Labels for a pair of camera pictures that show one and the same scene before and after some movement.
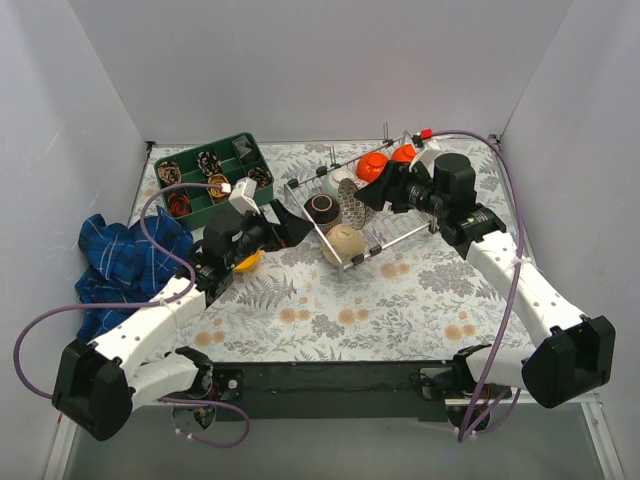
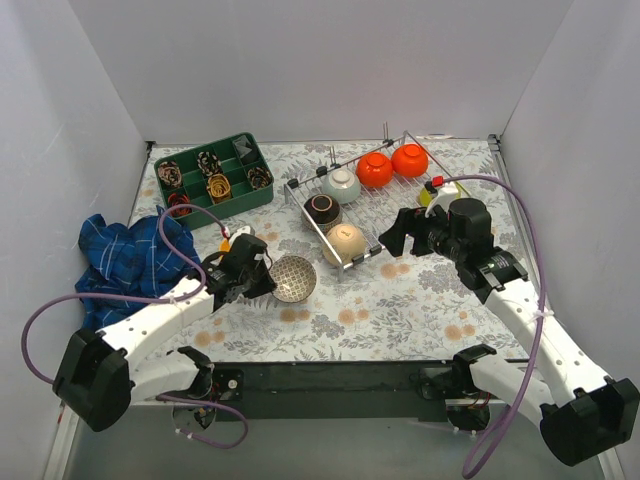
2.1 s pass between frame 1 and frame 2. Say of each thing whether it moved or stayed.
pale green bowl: stayed
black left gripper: moved
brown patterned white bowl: moved
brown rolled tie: stayed
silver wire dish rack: stayed
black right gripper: moved
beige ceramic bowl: stayed
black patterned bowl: stayed
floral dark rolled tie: stayed
